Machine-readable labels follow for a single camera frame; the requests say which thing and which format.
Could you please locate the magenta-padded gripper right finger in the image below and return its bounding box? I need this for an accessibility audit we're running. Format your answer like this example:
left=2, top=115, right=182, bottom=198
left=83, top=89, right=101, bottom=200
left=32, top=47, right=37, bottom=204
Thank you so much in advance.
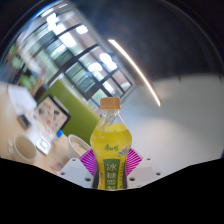
left=125, top=147, right=163, bottom=190

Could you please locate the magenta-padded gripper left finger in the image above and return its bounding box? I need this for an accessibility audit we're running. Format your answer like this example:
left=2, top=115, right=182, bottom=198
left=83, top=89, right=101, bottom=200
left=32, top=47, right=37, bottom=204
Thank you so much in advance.
left=57, top=148, right=98, bottom=190

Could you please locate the yellow drink bottle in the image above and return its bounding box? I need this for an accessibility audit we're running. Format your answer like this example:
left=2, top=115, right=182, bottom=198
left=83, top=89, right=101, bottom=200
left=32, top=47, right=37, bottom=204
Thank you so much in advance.
left=89, top=96, right=133, bottom=190

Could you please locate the clear plastic packet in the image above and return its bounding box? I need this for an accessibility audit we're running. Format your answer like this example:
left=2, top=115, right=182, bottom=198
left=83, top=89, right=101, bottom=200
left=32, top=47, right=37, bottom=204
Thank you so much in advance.
left=49, top=161, right=64, bottom=174

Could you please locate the white bowl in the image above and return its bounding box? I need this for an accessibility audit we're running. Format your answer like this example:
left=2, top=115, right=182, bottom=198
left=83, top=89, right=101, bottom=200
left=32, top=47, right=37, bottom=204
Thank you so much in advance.
left=67, top=133, right=92, bottom=159

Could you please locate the small blue-capped bottle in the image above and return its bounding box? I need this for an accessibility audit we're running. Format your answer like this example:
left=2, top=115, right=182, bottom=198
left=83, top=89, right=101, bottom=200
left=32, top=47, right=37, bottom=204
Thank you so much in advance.
left=54, top=129, right=64, bottom=144

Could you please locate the small white flat device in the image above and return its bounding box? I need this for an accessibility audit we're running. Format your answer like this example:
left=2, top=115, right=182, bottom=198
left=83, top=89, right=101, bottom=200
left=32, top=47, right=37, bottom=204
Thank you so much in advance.
left=35, top=137, right=52, bottom=156

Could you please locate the white ribbed mug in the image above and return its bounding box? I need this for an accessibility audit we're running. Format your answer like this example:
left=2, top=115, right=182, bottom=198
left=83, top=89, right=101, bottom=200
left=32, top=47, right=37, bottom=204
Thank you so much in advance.
left=7, top=134, right=38, bottom=164

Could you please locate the black-framed picture tablet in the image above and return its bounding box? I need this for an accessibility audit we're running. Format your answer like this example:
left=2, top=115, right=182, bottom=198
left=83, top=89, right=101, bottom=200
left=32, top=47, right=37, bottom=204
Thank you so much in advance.
left=33, top=94, right=72, bottom=134

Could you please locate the small dark box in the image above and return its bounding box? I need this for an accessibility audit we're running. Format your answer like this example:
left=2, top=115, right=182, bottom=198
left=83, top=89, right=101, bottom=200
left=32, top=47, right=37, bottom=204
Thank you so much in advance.
left=17, top=113, right=32, bottom=129

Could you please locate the long curved ceiling light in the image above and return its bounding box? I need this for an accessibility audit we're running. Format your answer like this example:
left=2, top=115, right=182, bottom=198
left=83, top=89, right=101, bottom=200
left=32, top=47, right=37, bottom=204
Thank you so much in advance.
left=108, top=38, right=162, bottom=108

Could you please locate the large black-framed window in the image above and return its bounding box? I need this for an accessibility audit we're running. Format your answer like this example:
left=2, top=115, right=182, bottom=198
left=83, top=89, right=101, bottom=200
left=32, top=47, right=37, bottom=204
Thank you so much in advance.
left=6, top=3, right=136, bottom=109

